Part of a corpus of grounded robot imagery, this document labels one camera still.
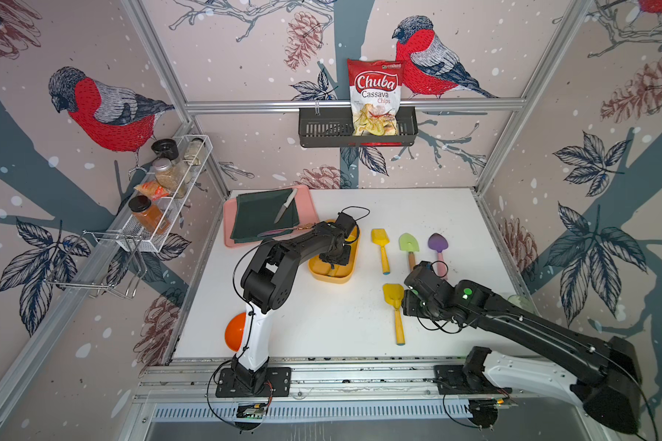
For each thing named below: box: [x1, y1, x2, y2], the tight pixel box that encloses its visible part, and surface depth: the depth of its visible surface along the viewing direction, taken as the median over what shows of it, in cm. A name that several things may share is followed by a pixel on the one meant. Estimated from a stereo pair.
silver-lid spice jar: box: [152, 157, 187, 191], surface depth 74 cm
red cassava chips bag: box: [347, 58, 405, 137], surface depth 85 cm
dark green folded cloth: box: [229, 188, 300, 244], surface depth 116 cm
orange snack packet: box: [133, 180, 172, 202], surface depth 72 cm
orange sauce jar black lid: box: [127, 195, 171, 235], surface depth 66 cm
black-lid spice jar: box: [150, 138, 179, 160], surface depth 76 cm
